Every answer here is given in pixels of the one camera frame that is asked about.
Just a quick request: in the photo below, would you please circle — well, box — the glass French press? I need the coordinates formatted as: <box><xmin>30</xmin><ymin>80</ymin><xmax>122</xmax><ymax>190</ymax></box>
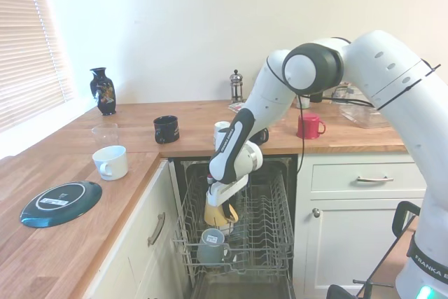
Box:
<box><xmin>229</xmin><ymin>69</ymin><xmax>244</xmax><ymax>104</ymax></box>

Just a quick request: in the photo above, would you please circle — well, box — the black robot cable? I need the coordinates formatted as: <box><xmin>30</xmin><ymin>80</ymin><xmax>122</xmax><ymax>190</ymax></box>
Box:
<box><xmin>265</xmin><ymin>55</ymin><xmax>377</xmax><ymax>174</ymax></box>

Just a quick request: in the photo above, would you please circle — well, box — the silver drawer handle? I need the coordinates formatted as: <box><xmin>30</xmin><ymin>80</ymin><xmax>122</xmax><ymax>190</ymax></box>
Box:
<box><xmin>356</xmin><ymin>175</ymin><xmax>393</xmax><ymax>186</ymax></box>
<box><xmin>146</xmin><ymin>211</ymin><xmax>166</xmax><ymax>246</ymax></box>

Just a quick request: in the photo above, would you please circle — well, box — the dark blue painted vase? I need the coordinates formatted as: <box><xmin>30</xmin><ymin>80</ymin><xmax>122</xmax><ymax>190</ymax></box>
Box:
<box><xmin>89</xmin><ymin>67</ymin><xmax>117</xmax><ymax>116</ymax></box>

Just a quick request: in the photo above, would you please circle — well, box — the beige window blind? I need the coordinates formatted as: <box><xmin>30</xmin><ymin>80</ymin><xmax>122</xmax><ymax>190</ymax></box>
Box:
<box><xmin>0</xmin><ymin>0</ymin><xmax>76</xmax><ymax>134</ymax></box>

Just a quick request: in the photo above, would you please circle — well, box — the navy mug with gold print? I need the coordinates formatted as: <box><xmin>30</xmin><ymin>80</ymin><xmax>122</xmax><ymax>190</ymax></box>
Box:
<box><xmin>153</xmin><ymin>115</ymin><xmax>181</xmax><ymax>145</ymax></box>

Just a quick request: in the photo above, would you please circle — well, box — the yellow mug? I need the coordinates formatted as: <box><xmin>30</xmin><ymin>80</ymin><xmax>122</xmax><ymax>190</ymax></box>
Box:
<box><xmin>204</xmin><ymin>202</ymin><xmax>240</xmax><ymax>227</ymax></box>

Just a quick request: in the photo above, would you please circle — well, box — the red mug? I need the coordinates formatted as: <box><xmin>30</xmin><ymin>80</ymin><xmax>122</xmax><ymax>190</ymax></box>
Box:
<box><xmin>296</xmin><ymin>113</ymin><xmax>327</xmax><ymax>139</ymax></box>

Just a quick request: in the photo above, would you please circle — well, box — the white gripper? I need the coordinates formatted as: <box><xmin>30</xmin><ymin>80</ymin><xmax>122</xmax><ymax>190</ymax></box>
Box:
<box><xmin>205</xmin><ymin>174</ymin><xmax>250</xmax><ymax>220</ymax></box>

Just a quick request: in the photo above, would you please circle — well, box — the blue grey mug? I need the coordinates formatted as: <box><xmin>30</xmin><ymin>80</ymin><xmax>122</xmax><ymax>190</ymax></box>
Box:
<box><xmin>196</xmin><ymin>228</ymin><xmax>232</xmax><ymax>267</ymax></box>

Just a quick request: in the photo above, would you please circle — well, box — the clear plastic food container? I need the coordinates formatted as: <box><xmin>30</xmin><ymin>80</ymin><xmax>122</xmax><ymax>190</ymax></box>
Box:
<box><xmin>338</xmin><ymin>85</ymin><xmax>389</xmax><ymax>129</ymax></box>

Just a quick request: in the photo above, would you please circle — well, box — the grey wire dishwasher rack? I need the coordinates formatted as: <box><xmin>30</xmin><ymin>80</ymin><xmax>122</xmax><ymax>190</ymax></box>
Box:
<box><xmin>171</xmin><ymin>169</ymin><xmax>295</xmax><ymax>275</ymax></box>

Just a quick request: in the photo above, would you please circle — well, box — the navy mug with white rim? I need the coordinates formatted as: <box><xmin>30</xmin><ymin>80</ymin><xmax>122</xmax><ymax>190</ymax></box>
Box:
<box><xmin>253</xmin><ymin>127</ymin><xmax>270</xmax><ymax>146</ymax></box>

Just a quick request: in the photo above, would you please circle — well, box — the white kitchen cabinet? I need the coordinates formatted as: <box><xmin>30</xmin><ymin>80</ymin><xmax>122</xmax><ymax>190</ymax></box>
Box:
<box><xmin>85</xmin><ymin>158</ymin><xmax>192</xmax><ymax>299</ymax></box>
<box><xmin>295</xmin><ymin>153</ymin><xmax>428</xmax><ymax>296</ymax></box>

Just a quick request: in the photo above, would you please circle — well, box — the white teacup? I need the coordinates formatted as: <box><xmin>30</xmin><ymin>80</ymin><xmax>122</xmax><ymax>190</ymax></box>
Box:
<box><xmin>92</xmin><ymin>145</ymin><xmax>129</xmax><ymax>181</ymax></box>

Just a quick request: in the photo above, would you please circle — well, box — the steel dishwasher door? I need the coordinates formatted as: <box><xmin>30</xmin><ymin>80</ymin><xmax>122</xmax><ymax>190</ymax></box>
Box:
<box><xmin>190</xmin><ymin>270</ymin><xmax>293</xmax><ymax>299</ymax></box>

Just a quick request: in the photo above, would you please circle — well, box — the dark teal plate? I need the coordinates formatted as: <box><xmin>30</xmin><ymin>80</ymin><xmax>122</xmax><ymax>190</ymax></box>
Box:
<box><xmin>20</xmin><ymin>180</ymin><xmax>103</xmax><ymax>228</ymax></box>

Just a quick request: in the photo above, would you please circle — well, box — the small white mug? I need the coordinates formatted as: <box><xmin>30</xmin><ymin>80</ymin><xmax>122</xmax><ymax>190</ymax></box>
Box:
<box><xmin>213</xmin><ymin>120</ymin><xmax>232</xmax><ymax>149</ymax></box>

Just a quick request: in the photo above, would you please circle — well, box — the clear glass tumbler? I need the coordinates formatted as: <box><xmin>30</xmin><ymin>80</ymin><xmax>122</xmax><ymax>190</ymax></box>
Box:
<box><xmin>91</xmin><ymin>123</ymin><xmax>119</xmax><ymax>149</ymax></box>

